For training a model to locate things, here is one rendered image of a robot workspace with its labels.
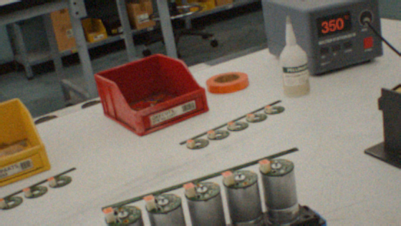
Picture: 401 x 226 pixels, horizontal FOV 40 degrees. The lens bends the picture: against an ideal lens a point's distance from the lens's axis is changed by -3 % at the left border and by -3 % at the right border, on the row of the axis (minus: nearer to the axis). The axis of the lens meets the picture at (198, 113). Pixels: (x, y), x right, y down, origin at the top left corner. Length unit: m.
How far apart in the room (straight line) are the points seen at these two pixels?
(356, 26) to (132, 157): 0.35
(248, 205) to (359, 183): 0.14
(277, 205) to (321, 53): 0.39
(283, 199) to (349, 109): 0.27
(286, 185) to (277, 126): 0.24
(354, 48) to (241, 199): 0.44
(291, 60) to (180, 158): 0.19
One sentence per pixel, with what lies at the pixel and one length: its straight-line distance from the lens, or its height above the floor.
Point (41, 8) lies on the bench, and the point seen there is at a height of 0.68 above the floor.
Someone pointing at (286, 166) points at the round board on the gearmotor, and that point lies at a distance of 0.40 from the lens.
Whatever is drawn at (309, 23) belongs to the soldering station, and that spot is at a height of 0.83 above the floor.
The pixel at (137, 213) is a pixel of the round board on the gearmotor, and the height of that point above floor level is 0.81.
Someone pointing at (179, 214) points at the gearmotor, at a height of 0.81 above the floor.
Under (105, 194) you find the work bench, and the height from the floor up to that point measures 0.75.
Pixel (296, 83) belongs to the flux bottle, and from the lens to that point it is 0.70.
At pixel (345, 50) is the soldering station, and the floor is 0.78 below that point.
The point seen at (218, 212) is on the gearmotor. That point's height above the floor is 0.80.
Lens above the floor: 0.99
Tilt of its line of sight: 20 degrees down
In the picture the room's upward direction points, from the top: 11 degrees counter-clockwise
